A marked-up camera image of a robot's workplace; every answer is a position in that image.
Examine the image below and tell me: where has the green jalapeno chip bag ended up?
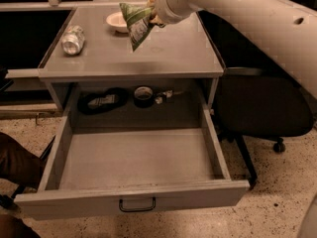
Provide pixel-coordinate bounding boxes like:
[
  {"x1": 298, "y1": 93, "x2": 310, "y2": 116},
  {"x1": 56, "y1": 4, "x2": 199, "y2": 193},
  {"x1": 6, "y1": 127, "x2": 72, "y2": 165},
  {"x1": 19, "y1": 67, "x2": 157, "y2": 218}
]
[{"x1": 120, "y1": 3, "x2": 154, "y2": 51}]

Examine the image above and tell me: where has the black office chair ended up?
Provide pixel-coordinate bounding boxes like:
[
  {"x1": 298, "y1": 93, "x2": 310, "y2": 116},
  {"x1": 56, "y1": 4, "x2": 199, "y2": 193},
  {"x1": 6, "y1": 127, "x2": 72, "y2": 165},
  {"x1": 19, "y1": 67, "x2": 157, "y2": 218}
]
[{"x1": 199, "y1": 10, "x2": 313, "y2": 184}]

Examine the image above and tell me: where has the black tape roll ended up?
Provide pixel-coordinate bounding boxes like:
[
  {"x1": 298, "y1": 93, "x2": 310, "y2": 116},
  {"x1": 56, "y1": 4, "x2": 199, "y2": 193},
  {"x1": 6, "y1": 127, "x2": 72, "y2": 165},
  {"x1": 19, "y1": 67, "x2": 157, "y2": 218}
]
[{"x1": 134, "y1": 86, "x2": 154, "y2": 108}]

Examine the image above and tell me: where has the black drawer handle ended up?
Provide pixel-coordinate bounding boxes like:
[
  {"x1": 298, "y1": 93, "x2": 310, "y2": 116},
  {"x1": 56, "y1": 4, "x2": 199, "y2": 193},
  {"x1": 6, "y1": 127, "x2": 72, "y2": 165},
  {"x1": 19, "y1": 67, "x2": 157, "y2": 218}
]
[{"x1": 119, "y1": 197, "x2": 157, "y2": 213}]

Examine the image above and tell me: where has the white paper bowl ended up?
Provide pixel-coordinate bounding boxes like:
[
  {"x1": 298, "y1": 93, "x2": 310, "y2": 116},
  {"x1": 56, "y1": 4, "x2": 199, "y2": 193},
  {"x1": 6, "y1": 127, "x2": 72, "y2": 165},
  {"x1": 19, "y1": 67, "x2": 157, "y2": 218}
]
[{"x1": 106, "y1": 12, "x2": 128, "y2": 34}]

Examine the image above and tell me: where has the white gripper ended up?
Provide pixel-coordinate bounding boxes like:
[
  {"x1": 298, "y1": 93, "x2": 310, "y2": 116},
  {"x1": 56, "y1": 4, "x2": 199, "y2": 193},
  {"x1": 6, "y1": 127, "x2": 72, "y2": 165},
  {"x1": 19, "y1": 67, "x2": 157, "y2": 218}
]
[{"x1": 147, "y1": 0, "x2": 198, "y2": 28}]

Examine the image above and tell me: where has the grey open top drawer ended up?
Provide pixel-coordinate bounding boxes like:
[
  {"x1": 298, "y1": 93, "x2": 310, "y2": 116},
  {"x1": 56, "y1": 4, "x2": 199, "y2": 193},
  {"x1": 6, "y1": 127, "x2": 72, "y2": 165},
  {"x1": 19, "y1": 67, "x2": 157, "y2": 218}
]
[{"x1": 15, "y1": 81, "x2": 249, "y2": 220}]

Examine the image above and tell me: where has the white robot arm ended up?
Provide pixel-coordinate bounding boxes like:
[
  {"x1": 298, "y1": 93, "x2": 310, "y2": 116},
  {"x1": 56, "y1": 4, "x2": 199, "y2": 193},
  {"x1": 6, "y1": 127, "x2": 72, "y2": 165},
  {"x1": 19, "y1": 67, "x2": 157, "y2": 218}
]
[{"x1": 154, "y1": 0, "x2": 317, "y2": 97}]

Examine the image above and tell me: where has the brown trouser leg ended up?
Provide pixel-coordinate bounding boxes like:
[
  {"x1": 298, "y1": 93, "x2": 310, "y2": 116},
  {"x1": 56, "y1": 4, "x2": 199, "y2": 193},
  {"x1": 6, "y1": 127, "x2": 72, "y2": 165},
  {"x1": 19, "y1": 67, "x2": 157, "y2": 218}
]
[{"x1": 0, "y1": 133, "x2": 46, "y2": 188}]

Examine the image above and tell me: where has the black coiled strap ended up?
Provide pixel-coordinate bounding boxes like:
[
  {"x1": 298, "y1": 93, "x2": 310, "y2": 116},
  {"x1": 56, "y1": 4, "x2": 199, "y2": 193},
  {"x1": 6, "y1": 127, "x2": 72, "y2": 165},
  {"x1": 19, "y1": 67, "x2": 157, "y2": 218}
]
[{"x1": 77, "y1": 87, "x2": 130, "y2": 116}]

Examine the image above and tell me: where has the crushed silver can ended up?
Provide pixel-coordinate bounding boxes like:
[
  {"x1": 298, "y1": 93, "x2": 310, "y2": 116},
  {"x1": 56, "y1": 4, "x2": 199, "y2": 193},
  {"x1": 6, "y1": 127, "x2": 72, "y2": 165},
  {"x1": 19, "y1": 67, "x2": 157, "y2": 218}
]
[{"x1": 61, "y1": 25, "x2": 85, "y2": 56}]

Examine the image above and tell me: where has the grey counter cabinet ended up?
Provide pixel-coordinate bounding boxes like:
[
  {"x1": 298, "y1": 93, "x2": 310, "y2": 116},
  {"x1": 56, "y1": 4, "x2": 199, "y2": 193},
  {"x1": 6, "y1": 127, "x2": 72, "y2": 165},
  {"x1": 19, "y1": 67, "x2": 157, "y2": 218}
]
[{"x1": 40, "y1": 3, "x2": 223, "y2": 102}]

